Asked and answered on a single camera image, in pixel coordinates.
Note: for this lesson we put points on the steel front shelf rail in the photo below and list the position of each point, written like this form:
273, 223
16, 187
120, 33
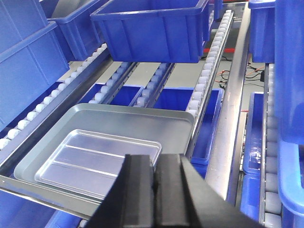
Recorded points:
79, 206

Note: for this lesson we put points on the blue crate right side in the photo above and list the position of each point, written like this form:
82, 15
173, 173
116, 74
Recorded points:
277, 36

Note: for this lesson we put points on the blue bin lower shelf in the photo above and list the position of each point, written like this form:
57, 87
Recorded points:
177, 98

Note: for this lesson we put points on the blue crate far left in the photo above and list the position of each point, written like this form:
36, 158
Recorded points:
31, 58

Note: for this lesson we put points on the blue crate on rollers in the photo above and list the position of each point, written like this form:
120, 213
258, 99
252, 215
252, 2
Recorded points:
168, 31

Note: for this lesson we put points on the ribbed silver tray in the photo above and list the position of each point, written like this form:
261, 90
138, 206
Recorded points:
88, 163

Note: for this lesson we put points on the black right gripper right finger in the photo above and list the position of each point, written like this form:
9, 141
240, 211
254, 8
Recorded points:
185, 200

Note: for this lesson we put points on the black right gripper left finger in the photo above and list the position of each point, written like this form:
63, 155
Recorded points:
129, 203

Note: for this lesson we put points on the steel divider beam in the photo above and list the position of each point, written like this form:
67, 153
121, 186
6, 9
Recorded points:
223, 168

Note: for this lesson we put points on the roller rail shelf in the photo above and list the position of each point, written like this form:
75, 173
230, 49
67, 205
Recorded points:
12, 133
195, 103

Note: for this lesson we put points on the roller rail left shelf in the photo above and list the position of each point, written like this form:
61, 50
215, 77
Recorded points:
12, 133

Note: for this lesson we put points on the roller rail right shelf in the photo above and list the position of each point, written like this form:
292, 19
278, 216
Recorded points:
195, 103

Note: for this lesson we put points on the large flat silver tray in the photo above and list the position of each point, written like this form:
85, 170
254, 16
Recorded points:
172, 129

